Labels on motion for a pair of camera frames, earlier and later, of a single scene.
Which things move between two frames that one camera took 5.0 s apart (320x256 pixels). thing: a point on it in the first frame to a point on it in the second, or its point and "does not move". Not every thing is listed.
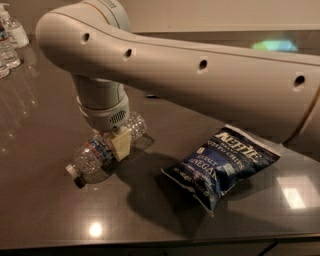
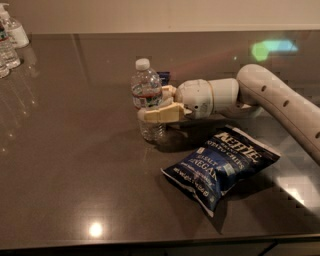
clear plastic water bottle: [95, 159] to [147, 91]
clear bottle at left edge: [4, 67] does not move
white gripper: [107, 119] to [194, 97]
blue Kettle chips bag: [229, 158] does not move
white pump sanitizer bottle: [16, 33] does not move
